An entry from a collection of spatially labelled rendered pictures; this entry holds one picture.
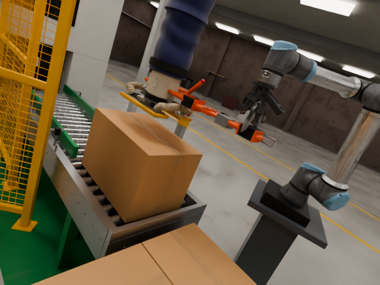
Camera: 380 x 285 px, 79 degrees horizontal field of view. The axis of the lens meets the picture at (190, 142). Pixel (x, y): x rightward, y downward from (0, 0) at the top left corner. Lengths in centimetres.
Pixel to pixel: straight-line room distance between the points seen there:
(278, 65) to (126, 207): 95
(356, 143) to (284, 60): 72
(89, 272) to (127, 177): 44
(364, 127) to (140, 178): 117
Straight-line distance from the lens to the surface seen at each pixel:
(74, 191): 144
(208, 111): 109
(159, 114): 119
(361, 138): 152
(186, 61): 128
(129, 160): 122
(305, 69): 106
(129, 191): 123
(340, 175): 158
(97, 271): 109
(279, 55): 98
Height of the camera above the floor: 138
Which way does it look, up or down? 17 degrees down
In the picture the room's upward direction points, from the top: 22 degrees clockwise
